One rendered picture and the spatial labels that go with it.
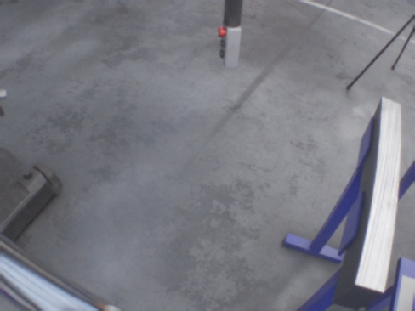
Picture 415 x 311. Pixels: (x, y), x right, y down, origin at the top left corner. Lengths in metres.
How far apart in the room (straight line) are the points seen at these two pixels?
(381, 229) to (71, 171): 1.59
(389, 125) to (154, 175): 1.23
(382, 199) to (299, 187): 1.08
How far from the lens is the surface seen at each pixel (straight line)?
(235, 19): 0.91
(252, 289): 1.58
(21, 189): 1.75
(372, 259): 0.75
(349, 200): 1.30
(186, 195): 1.77
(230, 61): 0.97
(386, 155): 0.94
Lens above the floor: 1.49
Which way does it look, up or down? 51 degrees down
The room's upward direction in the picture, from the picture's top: 5 degrees clockwise
